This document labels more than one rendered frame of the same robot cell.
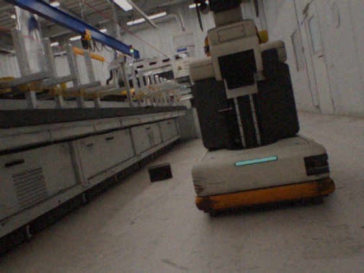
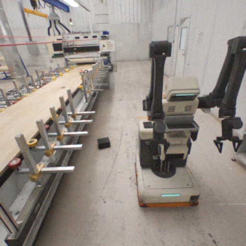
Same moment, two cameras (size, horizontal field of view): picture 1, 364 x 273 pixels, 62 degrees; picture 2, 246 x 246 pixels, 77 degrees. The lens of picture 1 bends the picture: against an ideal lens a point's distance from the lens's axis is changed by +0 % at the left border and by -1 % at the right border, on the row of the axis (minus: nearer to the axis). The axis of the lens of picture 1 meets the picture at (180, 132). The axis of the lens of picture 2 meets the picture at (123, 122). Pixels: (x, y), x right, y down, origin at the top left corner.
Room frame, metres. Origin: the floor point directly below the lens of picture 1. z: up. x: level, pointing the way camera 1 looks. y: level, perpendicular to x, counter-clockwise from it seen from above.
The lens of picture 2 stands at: (0.43, 0.30, 1.65)
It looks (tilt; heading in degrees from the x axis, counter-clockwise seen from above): 29 degrees down; 350
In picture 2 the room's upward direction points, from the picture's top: 3 degrees counter-clockwise
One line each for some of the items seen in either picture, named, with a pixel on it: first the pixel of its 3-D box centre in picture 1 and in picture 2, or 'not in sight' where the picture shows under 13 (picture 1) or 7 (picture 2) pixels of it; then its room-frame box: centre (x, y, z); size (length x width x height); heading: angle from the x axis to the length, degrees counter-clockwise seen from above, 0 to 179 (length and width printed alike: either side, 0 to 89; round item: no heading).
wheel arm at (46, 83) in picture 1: (41, 85); (57, 148); (1.63, 0.68, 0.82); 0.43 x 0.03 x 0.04; 78
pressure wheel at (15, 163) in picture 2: not in sight; (17, 166); (1.43, 0.92, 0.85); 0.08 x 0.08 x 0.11
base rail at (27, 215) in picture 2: (145, 109); (91, 95); (3.50, 0.34, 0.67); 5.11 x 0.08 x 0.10; 168
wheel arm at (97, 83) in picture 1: (67, 91); (66, 134); (1.88, 0.63, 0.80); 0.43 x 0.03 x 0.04; 78
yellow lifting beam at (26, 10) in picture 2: (89, 54); (37, 13); (8.34, 2.01, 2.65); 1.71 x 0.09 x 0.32; 168
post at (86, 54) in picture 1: (92, 81); (72, 107); (2.34, 0.58, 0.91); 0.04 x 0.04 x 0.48; 78
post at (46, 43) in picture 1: (54, 77); (58, 129); (1.85, 0.69, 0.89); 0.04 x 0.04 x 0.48; 78
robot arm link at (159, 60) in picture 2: not in sight; (158, 85); (1.25, -0.06, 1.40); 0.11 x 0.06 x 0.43; 79
